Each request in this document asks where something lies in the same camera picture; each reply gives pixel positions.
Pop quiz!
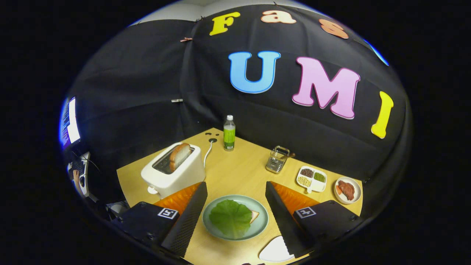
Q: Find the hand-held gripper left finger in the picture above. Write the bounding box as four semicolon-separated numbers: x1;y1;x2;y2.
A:
110;181;208;258

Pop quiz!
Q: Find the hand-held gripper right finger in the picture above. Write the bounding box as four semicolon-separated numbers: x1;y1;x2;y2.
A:
265;181;363;258

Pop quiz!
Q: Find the green lettuce leaf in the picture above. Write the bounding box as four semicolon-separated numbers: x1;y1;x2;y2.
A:
209;199;253;239

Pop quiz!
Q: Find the toasted bread slice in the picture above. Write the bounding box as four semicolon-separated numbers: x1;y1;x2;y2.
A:
169;143;192;172

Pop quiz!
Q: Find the pale green round plate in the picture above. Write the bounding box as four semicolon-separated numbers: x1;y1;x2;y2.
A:
202;195;269;241

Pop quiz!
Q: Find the white rounded plate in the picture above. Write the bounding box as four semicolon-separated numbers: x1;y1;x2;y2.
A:
259;236;295;262

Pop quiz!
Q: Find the white toaster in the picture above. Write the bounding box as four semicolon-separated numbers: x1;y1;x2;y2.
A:
141;142;206;199

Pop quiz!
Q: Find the divided white bean dish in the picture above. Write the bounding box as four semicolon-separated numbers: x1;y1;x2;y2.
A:
296;166;327;194

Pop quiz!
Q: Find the metal utensil holder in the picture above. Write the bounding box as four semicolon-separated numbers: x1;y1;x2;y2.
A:
266;146;291;174

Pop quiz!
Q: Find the round white meat plate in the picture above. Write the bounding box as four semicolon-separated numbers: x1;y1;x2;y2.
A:
334;177;362;205

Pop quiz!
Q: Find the brown meat piece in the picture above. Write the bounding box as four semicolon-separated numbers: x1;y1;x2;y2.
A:
338;180;355;201

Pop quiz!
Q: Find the green drink bottle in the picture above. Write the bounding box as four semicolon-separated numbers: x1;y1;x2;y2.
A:
223;115;236;151

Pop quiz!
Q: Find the computer monitor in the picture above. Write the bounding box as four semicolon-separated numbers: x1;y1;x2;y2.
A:
59;96;81;149

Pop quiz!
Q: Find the black backdrop cloth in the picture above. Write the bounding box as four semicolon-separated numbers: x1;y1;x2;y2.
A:
68;4;412;206

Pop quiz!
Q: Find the white toaster cable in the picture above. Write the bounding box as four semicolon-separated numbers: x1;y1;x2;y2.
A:
203;139;216;168

